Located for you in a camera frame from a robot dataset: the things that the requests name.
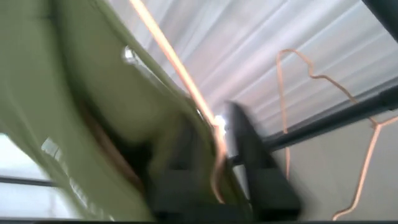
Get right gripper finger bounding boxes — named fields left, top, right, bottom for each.
left=223, top=100, right=302, bottom=221

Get pink clothes hanger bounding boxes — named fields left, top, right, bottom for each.
left=275, top=48, right=398, bottom=221
left=129, top=0, right=228, bottom=205

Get green printed shirt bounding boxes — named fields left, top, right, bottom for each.
left=0, top=0, right=253, bottom=222

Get white curtain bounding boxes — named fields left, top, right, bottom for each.
left=107, top=0, right=398, bottom=138

